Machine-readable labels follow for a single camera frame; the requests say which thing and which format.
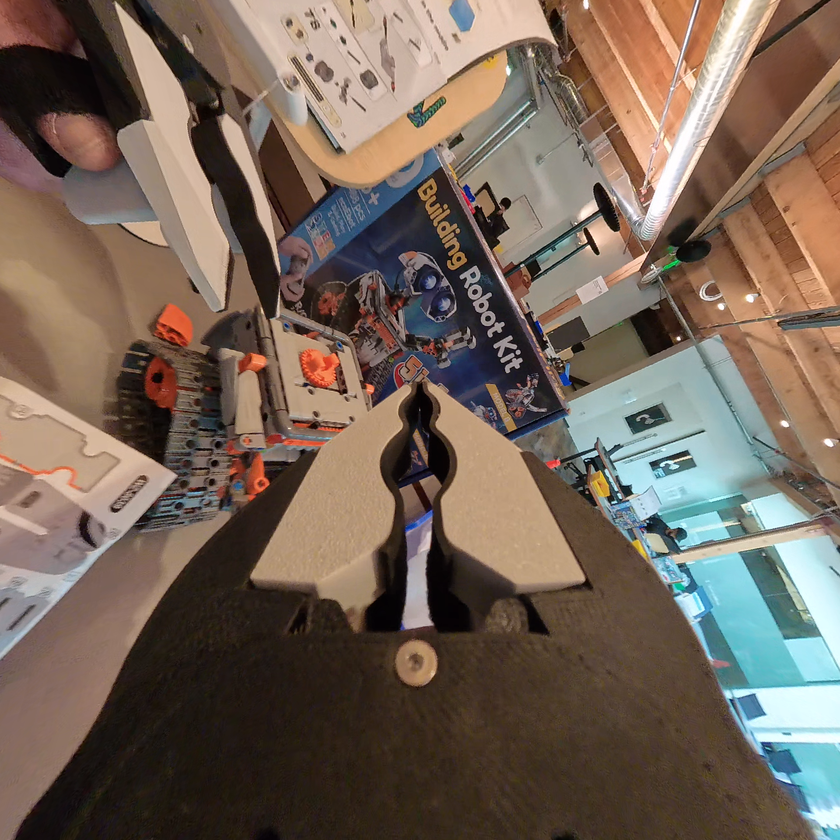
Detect white stand base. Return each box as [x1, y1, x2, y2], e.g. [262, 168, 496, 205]
[118, 220, 173, 249]

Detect silver ventilation duct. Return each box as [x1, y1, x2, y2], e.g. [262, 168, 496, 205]
[617, 0, 782, 244]

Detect blue robot kit box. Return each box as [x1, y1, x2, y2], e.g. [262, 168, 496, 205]
[276, 150, 568, 487]

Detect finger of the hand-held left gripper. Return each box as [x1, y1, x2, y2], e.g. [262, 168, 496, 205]
[113, 2, 236, 314]
[192, 110, 284, 320]

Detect person's left hand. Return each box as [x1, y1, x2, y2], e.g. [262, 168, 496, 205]
[0, 0, 124, 194]

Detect wooden booklet stand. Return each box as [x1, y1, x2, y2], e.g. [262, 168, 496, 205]
[259, 46, 511, 193]

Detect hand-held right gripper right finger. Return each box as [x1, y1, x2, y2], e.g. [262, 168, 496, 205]
[420, 381, 588, 632]

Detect instruction booklet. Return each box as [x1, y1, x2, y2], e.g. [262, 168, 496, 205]
[209, 0, 560, 155]

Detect grey orange tracked toy robot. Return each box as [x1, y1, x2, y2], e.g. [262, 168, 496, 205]
[105, 305, 376, 534]

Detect orange plastic panel piece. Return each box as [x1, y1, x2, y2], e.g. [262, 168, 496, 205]
[154, 303, 194, 347]

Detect robot sticker sheet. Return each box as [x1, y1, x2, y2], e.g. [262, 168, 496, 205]
[0, 377, 177, 657]

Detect booklet holder clip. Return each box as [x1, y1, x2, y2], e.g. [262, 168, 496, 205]
[243, 69, 309, 127]

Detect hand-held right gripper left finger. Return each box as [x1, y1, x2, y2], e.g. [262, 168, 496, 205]
[249, 384, 421, 632]

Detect black wall sign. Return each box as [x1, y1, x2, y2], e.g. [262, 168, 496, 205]
[622, 402, 675, 436]
[648, 449, 698, 480]

